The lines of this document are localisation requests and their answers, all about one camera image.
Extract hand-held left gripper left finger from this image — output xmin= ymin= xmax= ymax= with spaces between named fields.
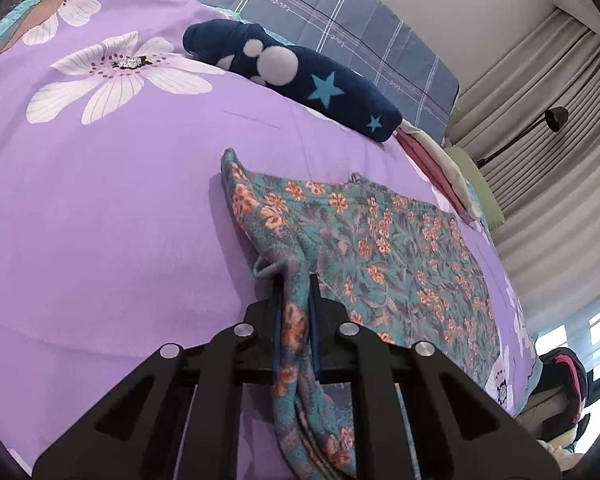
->
xmin=31 ymin=275 xmax=287 ymax=480

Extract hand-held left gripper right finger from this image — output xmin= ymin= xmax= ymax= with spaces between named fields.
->
xmin=307 ymin=274 xmax=564 ymax=480

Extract teal floral pants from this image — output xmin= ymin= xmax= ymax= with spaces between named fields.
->
xmin=220 ymin=147 xmax=504 ymax=479

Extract pink folded clothes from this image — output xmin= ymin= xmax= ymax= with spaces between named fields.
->
xmin=395 ymin=127 xmax=484 ymax=224

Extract purple floral bedsheet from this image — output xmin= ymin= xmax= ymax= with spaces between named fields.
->
xmin=0 ymin=0 xmax=542 ymax=480

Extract green pillow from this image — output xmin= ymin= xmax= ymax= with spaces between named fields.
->
xmin=442 ymin=146 xmax=506 ymax=232

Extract black and pink bag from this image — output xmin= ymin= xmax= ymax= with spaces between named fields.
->
xmin=534 ymin=347 xmax=592 ymax=441

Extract navy star-patterned pillow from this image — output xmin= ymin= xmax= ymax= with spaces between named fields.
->
xmin=182 ymin=19 xmax=404 ymax=145

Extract beige curtain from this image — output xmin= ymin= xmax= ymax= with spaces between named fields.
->
xmin=450 ymin=7 xmax=600 ymax=333

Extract blue plaid pillow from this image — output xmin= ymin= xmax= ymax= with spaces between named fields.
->
xmin=158 ymin=0 xmax=461 ymax=145

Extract black floor lamp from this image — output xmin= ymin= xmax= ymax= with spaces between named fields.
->
xmin=476 ymin=106 xmax=570 ymax=169

